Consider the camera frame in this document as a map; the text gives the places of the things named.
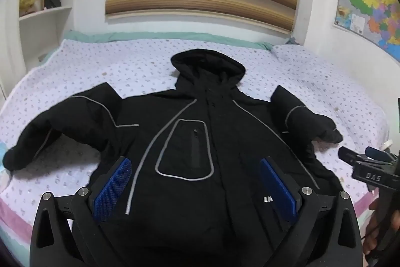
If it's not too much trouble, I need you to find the bed with dotted white sheet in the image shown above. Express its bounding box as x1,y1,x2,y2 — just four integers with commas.
0,37,391,255

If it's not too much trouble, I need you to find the white wall bookshelf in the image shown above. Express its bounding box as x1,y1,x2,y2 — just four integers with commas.
12,0,83,67

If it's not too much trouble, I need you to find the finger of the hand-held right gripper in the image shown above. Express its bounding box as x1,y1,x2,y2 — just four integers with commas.
338,146,367,166
365,146,395,162

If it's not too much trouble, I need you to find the colourful country wall map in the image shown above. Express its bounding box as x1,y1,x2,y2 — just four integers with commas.
333,0,400,63

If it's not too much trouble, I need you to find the teal bed sheet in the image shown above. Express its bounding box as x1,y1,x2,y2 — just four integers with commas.
40,30,274,63

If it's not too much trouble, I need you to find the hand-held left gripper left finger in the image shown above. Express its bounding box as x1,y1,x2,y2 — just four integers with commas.
29,157,133,267

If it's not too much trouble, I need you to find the person's right hand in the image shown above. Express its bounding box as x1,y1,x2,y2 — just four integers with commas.
362,199,386,266

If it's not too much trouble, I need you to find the black hooded jacket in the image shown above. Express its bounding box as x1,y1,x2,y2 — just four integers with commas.
2,49,344,267

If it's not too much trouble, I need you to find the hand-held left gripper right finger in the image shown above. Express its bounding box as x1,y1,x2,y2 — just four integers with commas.
260,156,363,267

